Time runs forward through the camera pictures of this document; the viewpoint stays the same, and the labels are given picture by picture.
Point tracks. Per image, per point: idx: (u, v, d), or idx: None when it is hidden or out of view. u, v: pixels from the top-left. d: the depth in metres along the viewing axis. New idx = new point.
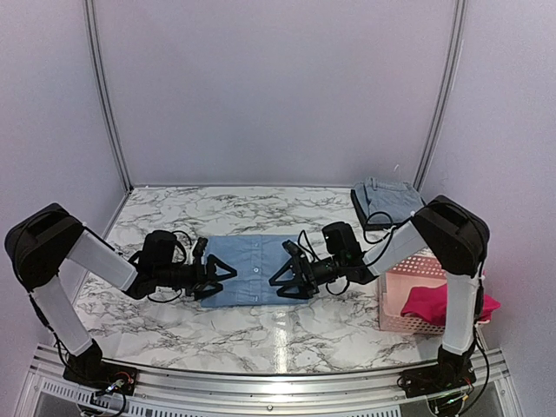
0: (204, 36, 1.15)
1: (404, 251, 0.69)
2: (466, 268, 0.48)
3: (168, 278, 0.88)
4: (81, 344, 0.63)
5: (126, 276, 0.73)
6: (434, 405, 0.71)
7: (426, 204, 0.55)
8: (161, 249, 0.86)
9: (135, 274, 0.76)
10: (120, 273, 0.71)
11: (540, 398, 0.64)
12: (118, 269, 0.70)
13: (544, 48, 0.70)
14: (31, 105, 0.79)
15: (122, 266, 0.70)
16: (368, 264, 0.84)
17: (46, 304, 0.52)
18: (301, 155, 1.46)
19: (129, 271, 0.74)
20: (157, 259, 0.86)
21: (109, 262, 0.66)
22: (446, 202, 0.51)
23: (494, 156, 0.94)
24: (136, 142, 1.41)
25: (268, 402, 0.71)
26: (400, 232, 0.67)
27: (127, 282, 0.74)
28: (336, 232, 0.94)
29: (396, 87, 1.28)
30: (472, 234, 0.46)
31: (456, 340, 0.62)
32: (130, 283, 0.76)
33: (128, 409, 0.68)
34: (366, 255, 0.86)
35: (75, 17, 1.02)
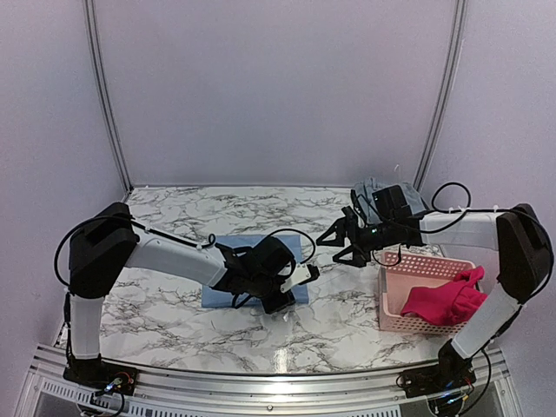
0: (204, 36, 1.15)
1: (466, 239, 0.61)
2: (518, 291, 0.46)
3: (263, 286, 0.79)
4: (84, 353, 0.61)
5: (211, 274, 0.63)
6: (434, 405, 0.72)
7: (510, 211, 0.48)
8: (275, 260, 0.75)
9: (221, 272, 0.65)
10: (207, 273, 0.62)
11: (540, 398, 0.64)
12: (202, 269, 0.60)
13: (545, 49, 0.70)
14: (32, 107, 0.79)
15: (205, 265, 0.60)
16: (425, 230, 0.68)
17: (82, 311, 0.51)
18: (301, 155, 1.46)
19: (215, 268, 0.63)
20: (267, 267, 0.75)
21: (188, 263, 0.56)
22: (531, 218, 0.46)
23: (493, 156, 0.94)
24: (136, 142, 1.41)
25: (268, 402, 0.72)
26: (480, 223, 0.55)
27: (212, 278, 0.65)
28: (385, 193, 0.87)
29: (397, 86, 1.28)
30: (542, 261, 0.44)
31: (466, 341, 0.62)
32: (215, 279, 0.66)
33: (128, 409, 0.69)
34: (425, 221, 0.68)
35: (74, 18, 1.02)
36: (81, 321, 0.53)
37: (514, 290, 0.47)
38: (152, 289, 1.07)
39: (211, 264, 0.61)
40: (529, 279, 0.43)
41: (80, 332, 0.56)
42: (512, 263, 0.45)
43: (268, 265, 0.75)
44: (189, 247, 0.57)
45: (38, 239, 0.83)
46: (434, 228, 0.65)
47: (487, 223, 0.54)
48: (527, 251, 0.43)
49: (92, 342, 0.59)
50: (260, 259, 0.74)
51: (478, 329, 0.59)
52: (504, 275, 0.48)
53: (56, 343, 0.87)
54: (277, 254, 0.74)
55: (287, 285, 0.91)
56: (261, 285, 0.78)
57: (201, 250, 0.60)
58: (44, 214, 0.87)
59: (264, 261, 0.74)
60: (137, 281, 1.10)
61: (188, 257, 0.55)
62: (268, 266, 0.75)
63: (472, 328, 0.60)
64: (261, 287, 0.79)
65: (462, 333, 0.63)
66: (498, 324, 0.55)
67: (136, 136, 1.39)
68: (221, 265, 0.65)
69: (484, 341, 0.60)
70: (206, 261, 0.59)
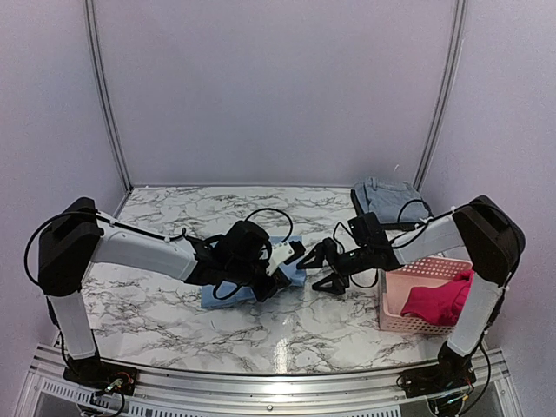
0: (204, 36, 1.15)
1: (433, 245, 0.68)
2: (497, 274, 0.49)
3: (241, 274, 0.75)
4: (80, 352, 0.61)
5: (182, 268, 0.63)
6: (434, 405, 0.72)
7: (468, 206, 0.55)
8: (245, 243, 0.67)
9: (194, 264, 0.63)
10: (176, 266, 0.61)
11: (541, 399, 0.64)
12: (172, 263, 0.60)
13: (544, 48, 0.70)
14: (32, 106, 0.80)
15: (175, 258, 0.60)
16: (394, 247, 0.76)
17: (62, 310, 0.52)
18: (301, 155, 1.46)
19: (187, 261, 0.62)
20: (238, 253, 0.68)
21: (155, 256, 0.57)
22: (488, 206, 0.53)
23: (493, 156, 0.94)
24: (136, 142, 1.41)
25: (268, 402, 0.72)
26: (438, 224, 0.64)
27: (183, 272, 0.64)
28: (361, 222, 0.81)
29: (396, 86, 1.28)
30: (509, 242, 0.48)
31: (462, 339, 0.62)
32: (188, 272, 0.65)
33: (127, 409, 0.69)
34: (395, 240, 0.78)
35: (74, 18, 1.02)
36: (66, 320, 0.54)
37: (494, 275, 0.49)
38: (152, 289, 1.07)
39: (181, 257, 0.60)
40: (502, 261, 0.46)
41: (70, 331, 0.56)
42: (482, 250, 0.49)
43: (240, 250, 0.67)
44: (156, 240, 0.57)
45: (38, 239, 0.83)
46: (406, 248, 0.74)
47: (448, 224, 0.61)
48: (492, 235, 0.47)
49: (82, 341, 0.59)
50: (228, 247, 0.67)
51: (471, 323, 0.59)
52: (479, 263, 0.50)
53: (57, 342, 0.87)
54: (247, 238, 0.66)
55: (272, 266, 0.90)
56: (239, 272, 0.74)
57: (170, 243, 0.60)
58: (45, 214, 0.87)
59: (234, 247, 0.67)
60: (137, 281, 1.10)
61: (154, 250, 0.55)
62: (238, 251, 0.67)
63: (466, 325, 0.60)
64: (240, 274, 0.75)
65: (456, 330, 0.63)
66: (488, 313, 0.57)
67: (136, 136, 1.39)
68: (192, 257, 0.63)
69: (478, 335, 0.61)
70: (175, 254, 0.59)
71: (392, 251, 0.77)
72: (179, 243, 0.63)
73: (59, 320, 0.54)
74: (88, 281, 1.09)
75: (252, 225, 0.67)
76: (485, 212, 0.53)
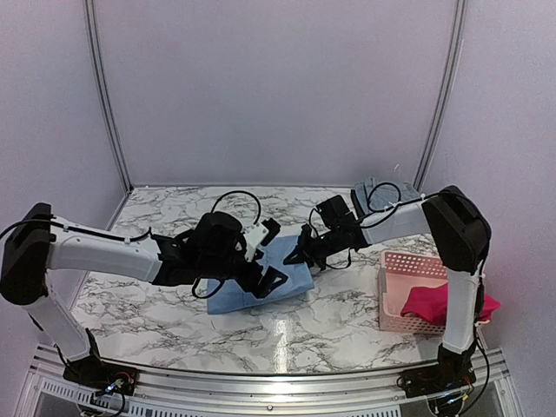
0: (204, 36, 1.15)
1: (403, 228, 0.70)
2: (465, 266, 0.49)
3: (220, 268, 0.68)
4: (74, 353, 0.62)
5: (147, 269, 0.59)
6: (434, 405, 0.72)
7: (438, 194, 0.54)
8: (214, 237, 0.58)
9: (159, 265, 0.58)
10: (140, 267, 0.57)
11: (541, 398, 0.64)
12: (135, 265, 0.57)
13: (544, 48, 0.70)
14: (32, 105, 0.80)
15: (136, 261, 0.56)
16: (363, 227, 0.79)
17: (41, 316, 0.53)
18: (301, 154, 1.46)
19: (149, 262, 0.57)
20: (209, 247, 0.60)
21: (115, 259, 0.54)
22: (457, 195, 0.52)
23: (493, 156, 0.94)
24: (136, 142, 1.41)
25: (268, 402, 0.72)
26: (407, 211, 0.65)
27: (149, 273, 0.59)
28: (329, 204, 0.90)
29: (396, 86, 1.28)
30: (476, 234, 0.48)
31: (454, 338, 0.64)
32: (155, 273, 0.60)
33: (127, 409, 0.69)
34: (364, 220, 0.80)
35: (74, 18, 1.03)
36: (49, 323, 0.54)
37: (461, 266, 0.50)
38: (152, 289, 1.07)
39: (143, 260, 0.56)
40: (468, 252, 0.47)
41: (57, 331, 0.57)
42: (449, 242, 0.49)
43: (209, 246, 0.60)
44: (115, 241, 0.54)
45: None
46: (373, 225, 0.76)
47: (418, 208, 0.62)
48: (458, 227, 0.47)
49: (71, 342, 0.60)
50: (196, 242, 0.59)
51: (460, 321, 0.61)
52: (443, 253, 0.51)
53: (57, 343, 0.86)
54: (215, 232, 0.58)
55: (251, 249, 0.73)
56: (216, 267, 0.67)
57: (132, 244, 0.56)
58: None
59: (201, 241, 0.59)
60: (137, 281, 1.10)
61: (110, 252, 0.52)
62: (207, 247, 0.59)
63: (456, 321, 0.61)
64: (217, 268, 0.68)
65: (446, 330, 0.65)
66: (472, 303, 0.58)
67: (136, 136, 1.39)
68: (156, 258, 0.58)
69: (469, 331, 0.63)
70: (135, 255, 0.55)
71: (360, 229, 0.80)
72: (143, 243, 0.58)
73: (44, 322, 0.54)
74: (88, 281, 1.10)
75: (222, 216, 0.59)
76: (452, 199, 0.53)
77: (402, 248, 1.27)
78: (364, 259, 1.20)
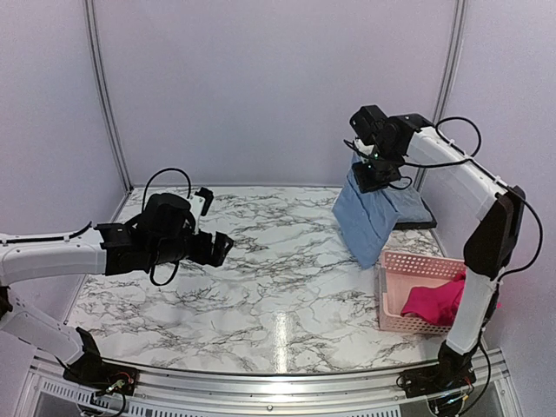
0: (204, 36, 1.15)
1: (456, 184, 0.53)
2: (484, 269, 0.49)
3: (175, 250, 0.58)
4: (69, 354, 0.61)
5: (95, 262, 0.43)
6: (434, 405, 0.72)
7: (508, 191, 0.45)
8: (164, 221, 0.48)
9: (106, 255, 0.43)
10: (85, 263, 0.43)
11: (540, 397, 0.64)
12: (77, 262, 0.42)
13: (543, 48, 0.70)
14: (33, 106, 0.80)
15: (79, 257, 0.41)
16: (415, 143, 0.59)
17: (26, 335, 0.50)
18: (301, 154, 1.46)
19: (94, 254, 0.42)
20: (162, 231, 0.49)
21: (54, 261, 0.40)
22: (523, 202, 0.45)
23: (494, 155, 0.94)
24: (136, 142, 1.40)
25: (268, 402, 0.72)
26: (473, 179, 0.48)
27: (100, 266, 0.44)
28: (364, 111, 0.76)
29: (396, 86, 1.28)
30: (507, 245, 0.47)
31: (460, 339, 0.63)
32: (106, 265, 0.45)
33: (128, 409, 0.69)
34: (420, 137, 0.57)
35: (75, 18, 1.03)
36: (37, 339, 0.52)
37: (482, 268, 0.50)
38: (152, 289, 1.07)
39: (82, 254, 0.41)
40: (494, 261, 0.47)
41: (42, 340, 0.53)
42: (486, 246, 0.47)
43: (164, 227, 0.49)
44: (51, 241, 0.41)
45: None
46: (422, 146, 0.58)
47: (484, 195, 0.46)
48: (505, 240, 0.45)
49: (64, 346, 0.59)
50: (145, 225, 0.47)
51: (468, 322, 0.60)
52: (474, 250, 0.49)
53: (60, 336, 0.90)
54: (162, 215, 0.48)
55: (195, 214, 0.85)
56: (173, 250, 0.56)
57: (71, 241, 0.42)
58: (44, 214, 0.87)
59: (150, 223, 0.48)
60: (137, 281, 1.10)
61: (44, 254, 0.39)
62: (157, 228, 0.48)
63: (465, 322, 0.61)
64: (173, 250, 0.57)
65: (453, 327, 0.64)
66: (486, 306, 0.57)
67: (136, 136, 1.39)
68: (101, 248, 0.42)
69: (477, 334, 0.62)
70: (73, 251, 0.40)
71: (409, 144, 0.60)
72: (84, 235, 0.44)
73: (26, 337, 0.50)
74: (87, 281, 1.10)
75: (168, 197, 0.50)
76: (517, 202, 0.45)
77: (401, 248, 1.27)
78: None
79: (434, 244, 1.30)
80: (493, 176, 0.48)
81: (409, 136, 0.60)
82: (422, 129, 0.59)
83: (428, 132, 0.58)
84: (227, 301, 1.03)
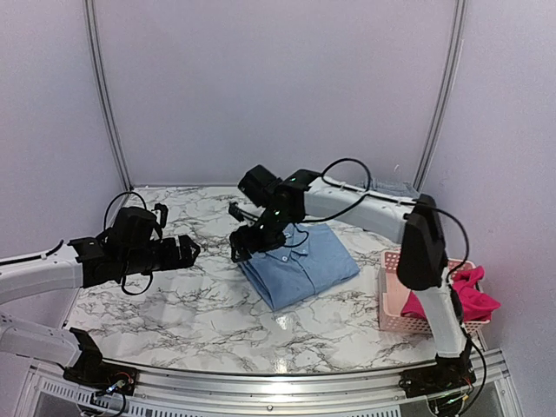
0: (204, 35, 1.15)
1: (373, 223, 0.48)
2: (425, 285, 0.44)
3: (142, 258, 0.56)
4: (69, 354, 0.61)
5: (71, 276, 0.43)
6: (434, 405, 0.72)
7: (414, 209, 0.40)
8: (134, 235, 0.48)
9: (82, 268, 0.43)
10: (62, 279, 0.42)
11: (540, 397, 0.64)
12: (56, 279, 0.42)
13: (544, 47, 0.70)
14: (33, 105, 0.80)
15: (57, 273, 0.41)
16: (311, 198, 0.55)
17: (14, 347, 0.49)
18: (301, 154, 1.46)
19: (70, 269, 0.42)
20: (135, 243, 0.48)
21: (32, 281, 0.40)
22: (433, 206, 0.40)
23: (493, 155, 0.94)
24: (136, 142, 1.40)
25: (268, 402, 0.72)
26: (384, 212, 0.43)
27: (78, 280, 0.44)
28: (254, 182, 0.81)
29: (396, 86, 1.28)
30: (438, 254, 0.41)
31: (448, 346, 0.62)
32: (83, 277, 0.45)
33: (127, 409, 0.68)
34: (312, 191, 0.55)
35: (74, 17, 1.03)
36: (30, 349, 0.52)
37: (420, 283, 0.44)
38: (152, 289, 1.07)
39: (62, 269, 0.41)
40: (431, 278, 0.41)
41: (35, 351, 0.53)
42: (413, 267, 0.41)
43: (133, 240, 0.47)
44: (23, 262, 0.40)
45: (40, 237, 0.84)
46: (318, 199, 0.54)
47: (392, 221, 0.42)
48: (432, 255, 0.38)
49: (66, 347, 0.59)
50: (117, 237, 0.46)
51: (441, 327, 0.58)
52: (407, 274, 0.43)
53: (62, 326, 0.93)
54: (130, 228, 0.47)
55: None
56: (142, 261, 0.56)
57: (49, 258, 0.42)
58: (44, 213, 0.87)
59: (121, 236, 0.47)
60: (137, 281, 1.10)
61: (24, 273, 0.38)
62: (129, 241, 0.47)
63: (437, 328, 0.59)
64: (142, 261, 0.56)
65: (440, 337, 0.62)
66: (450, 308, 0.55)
67: (136, 135, 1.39)
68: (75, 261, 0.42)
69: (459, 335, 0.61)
70: (50, 267, 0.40)
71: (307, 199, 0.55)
72: (58, 254, 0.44)
73: (22, 352, 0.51)
74: None
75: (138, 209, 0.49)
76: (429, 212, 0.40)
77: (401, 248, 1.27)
78: (364, 259, 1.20)
79: None
80: (395, 199, 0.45)
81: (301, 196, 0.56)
82: (310, 184, 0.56)
83: (320, 186, 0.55)
84: (227, 301, 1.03)
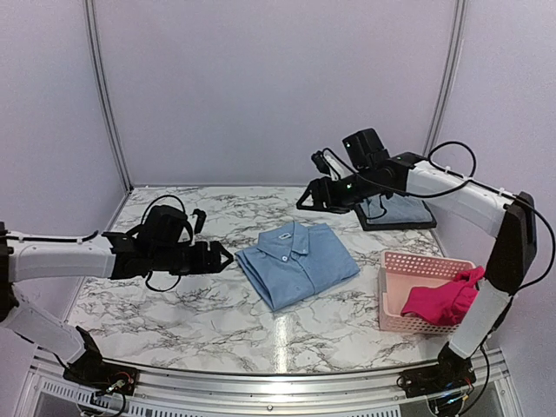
0: (204, 35, 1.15)
1: (465, 209, 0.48)
2: (506, 284, 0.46)
3: (168, 257, 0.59)
4: (74, 351, 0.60)
5: (101, 267, 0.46)
6: (434, 405, 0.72)
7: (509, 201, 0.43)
8: (165, 229, 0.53)
9: (115, 259, 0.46)
10: (93, 267, 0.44)
11: (540, 398, 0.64)
12: (87, 266, 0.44)
13: (544, 46, 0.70)
14: (34, 106, 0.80)
15: (90, 260, 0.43)
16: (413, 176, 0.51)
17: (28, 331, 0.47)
18: (301, 154, 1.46)
19: (103, 259, 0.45)
20: (162, 240, 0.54)
21: (68, 263, 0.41)
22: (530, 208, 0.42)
23: (493, 155, 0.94)
24: (136, 141, 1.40)
25: (268, 402, 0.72)
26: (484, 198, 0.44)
27: (107, 270, 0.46)
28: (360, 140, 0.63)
29: (396, 86, 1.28)
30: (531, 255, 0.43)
31: (463, 342, 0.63)
32: (113, 269, 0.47)
33: (128, 409, 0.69)
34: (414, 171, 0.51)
35: (74, 17, 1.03)
36: (39, 334, 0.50)
37: (503, 283, 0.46)
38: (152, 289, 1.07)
39: (95, 256, 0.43)
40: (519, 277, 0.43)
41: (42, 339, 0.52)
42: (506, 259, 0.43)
43: (163, 236, 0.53)
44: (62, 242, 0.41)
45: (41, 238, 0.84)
46: (419, 179, 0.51)
47: (493, 209, 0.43)
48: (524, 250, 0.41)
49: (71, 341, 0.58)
50: (148, 234, 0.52)
51: (477, 327, 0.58)
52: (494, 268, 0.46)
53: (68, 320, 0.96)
54: (162, 223, 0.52)
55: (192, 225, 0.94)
56: (168, 259, 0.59)
57: (83, 242, 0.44)
58: (45, 213, 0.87)
59: (152, 233, 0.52)
60: (137, 281, 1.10)
61: (61, 254, 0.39)
62: (159, 236, 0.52)
63: (469, 327, 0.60)
64: (169, 261, 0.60)
65: (466, 337, 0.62)
66: (494, 318, 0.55)
67: (136, 135, 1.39)
68: (107, 252, 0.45)
69: (481, 340, 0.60)
70: (87, 253, 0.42)
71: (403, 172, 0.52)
72: (93, 240, 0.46)
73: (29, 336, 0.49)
74: (87, 281, 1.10)
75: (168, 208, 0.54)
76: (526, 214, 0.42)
77: (401, 248, 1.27)
78: (364, 259, 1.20)
79: (434, 244, 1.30)
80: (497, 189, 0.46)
81: (404, 174, 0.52)
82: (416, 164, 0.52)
83: (422, 165, 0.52)
84: (227, 301, 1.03)
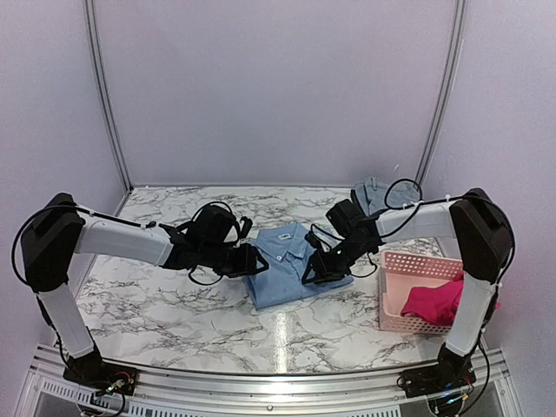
0: (204, 35, 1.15)
1: (426, 229, 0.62)
2: (486, 272, 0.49)
3: (215, 254, 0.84)
4: (79, 349, 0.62)
5: (159, 253, 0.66)
6: (434, 405, 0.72)
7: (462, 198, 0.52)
8: (215, 226, 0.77)
9: (171, 248, 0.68)
10: (151, 249, 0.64)
11: (540, 398, 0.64)
12: (147, 248, 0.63)
13: (544, 47, 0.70)
14: (33, 106, 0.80)
15: (149, 243, 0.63)
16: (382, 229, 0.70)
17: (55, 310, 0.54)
18: (301, 154, 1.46)
19: (162, 246, 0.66)
20: (210, 236, 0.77)
21: (132, 242, 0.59)
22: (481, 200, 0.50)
23: (493, 155, 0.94)
24: (136, 142, 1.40)
25: (268, 402, 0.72)
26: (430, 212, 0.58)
27: (162, 256, 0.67)
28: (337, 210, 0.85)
29: (396, 86, 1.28)
30: (501, 240, 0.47)
31: (460, 340, 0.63)
32: (166, 257, 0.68)
33: (127, 409, 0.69)
34: (381, 223, 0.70)
35: (74, 17, 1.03)
36: (59, 316, 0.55)
37: (484, 272, 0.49)
38: (152, 289, 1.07)
39: (156, 241, 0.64)
40: (494, 261, 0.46)
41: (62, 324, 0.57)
42: (473, 246, 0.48)
43: (212, 233, 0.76)
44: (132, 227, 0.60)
45: None
46: (388, 222, 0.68)
47: (442, 214, 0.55)
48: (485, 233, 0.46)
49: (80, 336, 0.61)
50: (201, 229, 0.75)
51: (467, 322, 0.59)
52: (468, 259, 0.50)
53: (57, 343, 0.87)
54: (215, 221, 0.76)
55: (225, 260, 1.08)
56: (215, 254, 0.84)
57: (146, 230, 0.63)
58: None
59: (204, 229, 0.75)
60: (137, 281, 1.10)
61: (126, 234, 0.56)
62: (208, 234, 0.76)
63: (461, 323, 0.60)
64: (211, 255, 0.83)
65: (456, 333, 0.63)
66: (483, 310, 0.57)
67: (136, 135, 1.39)
68: (168, 241, 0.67)
69: (476, 334, 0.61)
70: (151, 237, 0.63)
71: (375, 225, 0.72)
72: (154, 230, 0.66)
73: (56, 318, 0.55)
74: (87, 281, 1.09)
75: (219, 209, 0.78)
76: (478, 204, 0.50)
77: (401, 248, 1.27)
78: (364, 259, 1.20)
79: (434, 244, 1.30)
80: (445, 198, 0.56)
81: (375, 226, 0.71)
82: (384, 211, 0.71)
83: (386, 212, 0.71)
84: (227, 301, 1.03)
